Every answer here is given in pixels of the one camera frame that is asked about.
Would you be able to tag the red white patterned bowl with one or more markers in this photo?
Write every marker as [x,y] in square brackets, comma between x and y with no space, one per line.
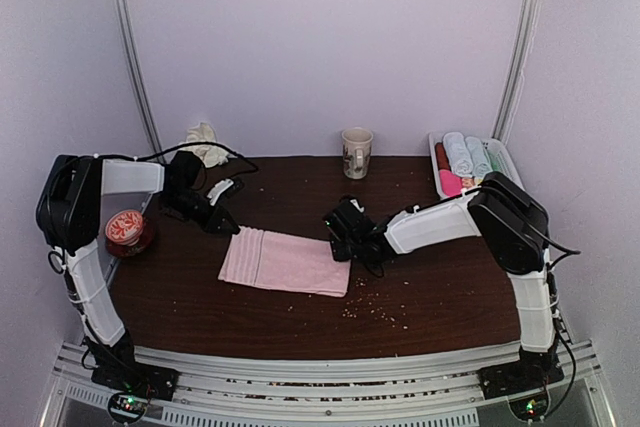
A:
[125,228]

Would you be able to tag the white plastic basket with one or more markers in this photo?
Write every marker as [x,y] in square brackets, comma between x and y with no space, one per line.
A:
[493,146]

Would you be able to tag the pink towel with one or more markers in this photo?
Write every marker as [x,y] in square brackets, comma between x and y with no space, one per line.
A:
[276,261]
[451,184]

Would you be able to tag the pink rolled towel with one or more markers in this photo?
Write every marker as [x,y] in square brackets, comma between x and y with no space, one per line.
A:
[451,184]

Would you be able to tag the aluminium frame post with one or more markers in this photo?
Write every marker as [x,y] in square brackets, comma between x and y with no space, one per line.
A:
[515,76]
[136,76]

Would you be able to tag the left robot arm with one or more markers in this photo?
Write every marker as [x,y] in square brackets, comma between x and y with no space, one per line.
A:
[69,212]

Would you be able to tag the floral ceramic mug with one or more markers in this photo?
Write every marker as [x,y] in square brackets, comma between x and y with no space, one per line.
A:
[356,152]

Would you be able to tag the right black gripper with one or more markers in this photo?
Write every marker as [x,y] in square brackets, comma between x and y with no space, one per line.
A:
[340,251]

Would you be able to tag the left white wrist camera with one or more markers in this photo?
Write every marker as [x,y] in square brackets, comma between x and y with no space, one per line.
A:
[225,188]

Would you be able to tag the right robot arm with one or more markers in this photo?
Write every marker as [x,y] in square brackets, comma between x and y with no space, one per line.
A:
[514,227]

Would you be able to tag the light blue rolled towel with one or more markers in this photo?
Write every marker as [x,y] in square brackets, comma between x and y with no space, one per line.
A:
[457,153]

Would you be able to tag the dark red rolled towel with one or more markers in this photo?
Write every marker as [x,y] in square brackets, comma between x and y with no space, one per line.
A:
[441,157]

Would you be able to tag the orange patterned rolled towel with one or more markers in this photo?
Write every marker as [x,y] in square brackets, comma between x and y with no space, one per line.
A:
[468,183]

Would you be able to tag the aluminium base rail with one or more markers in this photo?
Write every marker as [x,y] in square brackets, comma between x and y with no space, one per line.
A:
[440,389]

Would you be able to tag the right aluminium frame post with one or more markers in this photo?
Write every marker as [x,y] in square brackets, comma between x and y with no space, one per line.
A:
[515,76]

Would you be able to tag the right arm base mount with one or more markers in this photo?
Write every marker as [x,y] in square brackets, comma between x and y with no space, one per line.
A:
[526,389]

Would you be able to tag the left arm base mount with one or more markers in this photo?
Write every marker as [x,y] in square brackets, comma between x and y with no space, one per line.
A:
[134,391]

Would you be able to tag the cream crumpled towel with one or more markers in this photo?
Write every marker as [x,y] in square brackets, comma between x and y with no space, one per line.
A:
[202,142]

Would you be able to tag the pale blue rolled towel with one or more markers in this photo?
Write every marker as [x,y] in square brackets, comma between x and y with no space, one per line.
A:
[480,160]

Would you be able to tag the green rolled towel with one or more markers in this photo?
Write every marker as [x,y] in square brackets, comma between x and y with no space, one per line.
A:
[495,163]

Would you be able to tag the left aluminium frame post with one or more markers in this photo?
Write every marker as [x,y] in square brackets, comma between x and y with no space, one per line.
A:
[136,76]

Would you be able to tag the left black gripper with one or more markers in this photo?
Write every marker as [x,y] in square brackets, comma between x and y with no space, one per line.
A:
[212,221]

